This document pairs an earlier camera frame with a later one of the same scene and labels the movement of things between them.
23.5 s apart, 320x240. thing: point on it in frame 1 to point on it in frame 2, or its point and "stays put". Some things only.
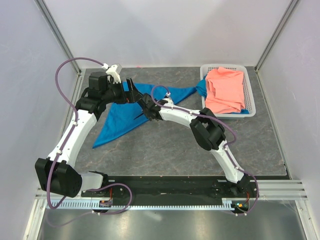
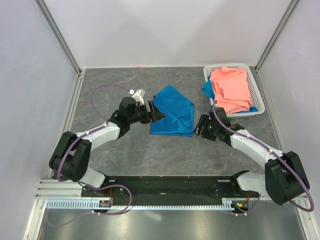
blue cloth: x=201 y=87 to x=207 y=89
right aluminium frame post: x=292 y=4 stays put
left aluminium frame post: x=52 y=24 stays put
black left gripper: x=133 y=94 to x=156 y=114
